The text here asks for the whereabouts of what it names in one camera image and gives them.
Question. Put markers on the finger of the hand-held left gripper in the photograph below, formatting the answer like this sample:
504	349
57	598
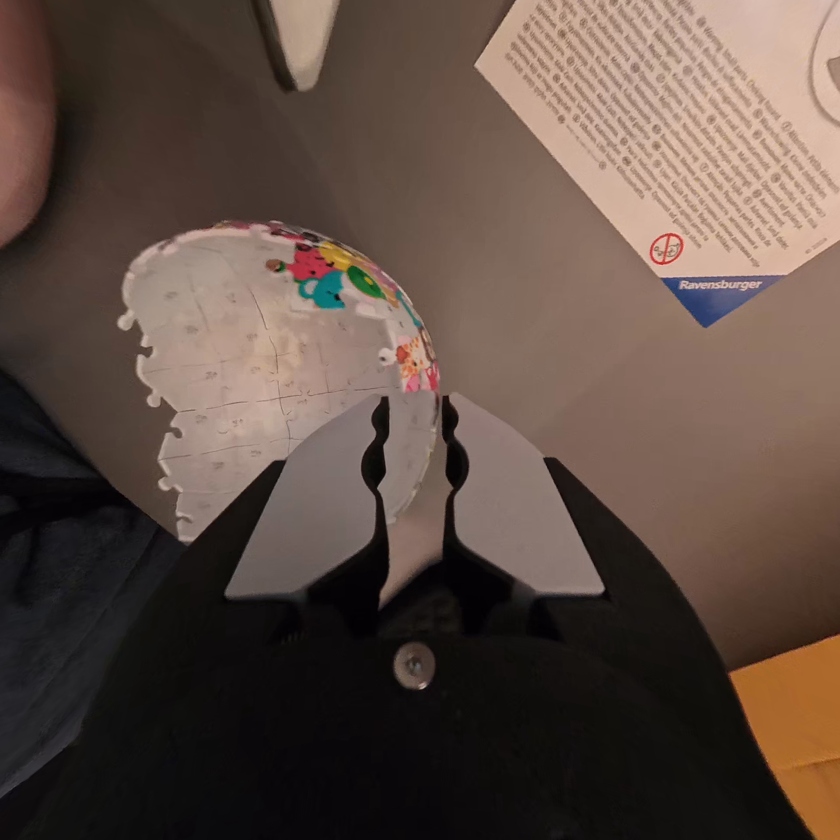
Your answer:
305	33

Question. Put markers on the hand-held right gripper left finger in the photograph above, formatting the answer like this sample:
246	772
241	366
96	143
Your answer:
308	525

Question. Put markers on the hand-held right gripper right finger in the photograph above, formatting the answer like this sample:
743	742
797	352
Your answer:
525	525

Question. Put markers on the half-built colourful puzzle ball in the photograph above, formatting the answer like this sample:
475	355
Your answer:
249	367

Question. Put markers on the person's left forearm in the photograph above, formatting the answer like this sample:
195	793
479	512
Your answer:
19	118

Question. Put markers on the yellow plastic bin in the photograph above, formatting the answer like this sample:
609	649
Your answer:
800	735

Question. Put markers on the folded paper instruction leaflet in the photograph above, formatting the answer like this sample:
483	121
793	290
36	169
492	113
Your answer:
656	131

